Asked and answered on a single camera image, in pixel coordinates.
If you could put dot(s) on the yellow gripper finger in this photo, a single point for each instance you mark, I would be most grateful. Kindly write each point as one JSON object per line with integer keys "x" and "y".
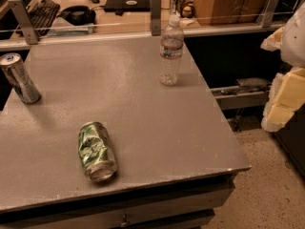
{"x": 273, "y": 41}
{"x": 286, "y": 96}

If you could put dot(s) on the grey metal bracket middle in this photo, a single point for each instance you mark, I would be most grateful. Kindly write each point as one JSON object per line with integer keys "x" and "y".
{"x": 155, "y": 17}

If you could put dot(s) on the wooden cabinet box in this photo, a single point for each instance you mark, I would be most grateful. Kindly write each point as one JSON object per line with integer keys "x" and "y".
{"x": 221, "y": 12}

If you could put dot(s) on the grey metal bracket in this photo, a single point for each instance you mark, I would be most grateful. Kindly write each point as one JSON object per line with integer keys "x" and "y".
{"x": 19, "y": 10}
{"x": 155, "y": 17}
{"x": 266, "y": 17}

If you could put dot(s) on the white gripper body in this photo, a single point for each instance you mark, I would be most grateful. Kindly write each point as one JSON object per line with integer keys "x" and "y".
{"x": 294, "y": 38}

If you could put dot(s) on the clear plastic water bottle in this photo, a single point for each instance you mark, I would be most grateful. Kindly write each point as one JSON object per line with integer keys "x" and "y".
{"x": 171, "y": 50}

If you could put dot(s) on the black keyboard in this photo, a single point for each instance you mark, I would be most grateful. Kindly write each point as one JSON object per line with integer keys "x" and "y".
{"x": 42, "y": 15}

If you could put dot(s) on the crushed green soda can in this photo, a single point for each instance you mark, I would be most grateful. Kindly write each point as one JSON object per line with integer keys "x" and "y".
{"x": 95, "y": 152}

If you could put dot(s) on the grey metal bracket right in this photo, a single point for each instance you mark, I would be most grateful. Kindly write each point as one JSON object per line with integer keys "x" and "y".
{"x": 266, "y": 17}

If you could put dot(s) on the black headphones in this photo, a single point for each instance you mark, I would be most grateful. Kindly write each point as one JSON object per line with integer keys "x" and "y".
{"x": 78, "y": 15}

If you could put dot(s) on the silver redbull can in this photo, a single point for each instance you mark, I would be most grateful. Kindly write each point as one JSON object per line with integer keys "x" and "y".
{"x": 15, "y": 71}

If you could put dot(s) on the grey metal bracket left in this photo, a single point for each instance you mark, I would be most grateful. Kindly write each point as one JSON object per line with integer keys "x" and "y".
{"x": 19, "y": 10}

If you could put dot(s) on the grey metal shelf rail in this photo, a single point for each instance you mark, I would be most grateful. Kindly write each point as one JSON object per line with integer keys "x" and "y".
{"x": 247, "y": 92}

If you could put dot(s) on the cans on back desk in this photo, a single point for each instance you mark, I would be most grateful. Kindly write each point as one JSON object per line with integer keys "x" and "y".
{"x": 182, "y": 8}

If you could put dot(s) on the black laptop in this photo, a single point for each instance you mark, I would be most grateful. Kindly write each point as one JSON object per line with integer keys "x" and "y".
{"x": 127, "y": 5}

